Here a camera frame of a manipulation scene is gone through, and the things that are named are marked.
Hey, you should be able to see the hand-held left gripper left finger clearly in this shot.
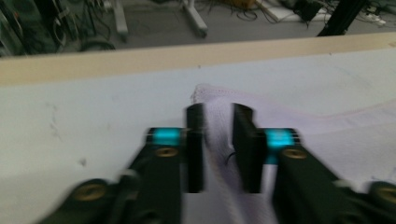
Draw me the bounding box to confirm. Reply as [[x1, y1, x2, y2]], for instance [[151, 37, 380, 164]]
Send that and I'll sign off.
[[148, 103, 206, 194]]

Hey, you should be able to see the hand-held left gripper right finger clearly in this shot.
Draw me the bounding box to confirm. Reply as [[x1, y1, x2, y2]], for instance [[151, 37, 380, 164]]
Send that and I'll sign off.
[[233, 103, 297, 194]]

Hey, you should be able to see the lavender towel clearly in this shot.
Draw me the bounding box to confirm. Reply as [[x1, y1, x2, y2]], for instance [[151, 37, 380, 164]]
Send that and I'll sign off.
[[190, 83, 396, 224]]

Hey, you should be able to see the white foam mat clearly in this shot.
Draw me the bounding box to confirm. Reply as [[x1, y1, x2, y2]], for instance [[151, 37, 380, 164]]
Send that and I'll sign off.
[[0, 46, 396, 224]]

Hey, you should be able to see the white metal stand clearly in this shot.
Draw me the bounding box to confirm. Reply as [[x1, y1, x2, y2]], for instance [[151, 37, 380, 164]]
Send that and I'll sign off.
[[110, 0, 209, 43]]

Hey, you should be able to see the white board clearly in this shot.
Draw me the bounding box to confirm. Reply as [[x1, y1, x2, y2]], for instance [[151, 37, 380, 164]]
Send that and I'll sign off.
[[267, 6, 331, 23]]

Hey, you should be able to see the white power strip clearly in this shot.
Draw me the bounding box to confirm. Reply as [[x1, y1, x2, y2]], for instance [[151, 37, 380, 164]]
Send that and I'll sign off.
[[358, 12, 387, 26]]

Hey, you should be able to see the black cable coil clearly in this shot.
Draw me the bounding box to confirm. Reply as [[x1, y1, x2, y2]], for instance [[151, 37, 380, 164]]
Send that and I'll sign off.
[[78, 38, 116, 52]]

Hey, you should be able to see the black metal frame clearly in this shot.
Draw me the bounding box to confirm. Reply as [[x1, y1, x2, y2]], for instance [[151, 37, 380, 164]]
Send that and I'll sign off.
[[317, 0, 368, 37]]

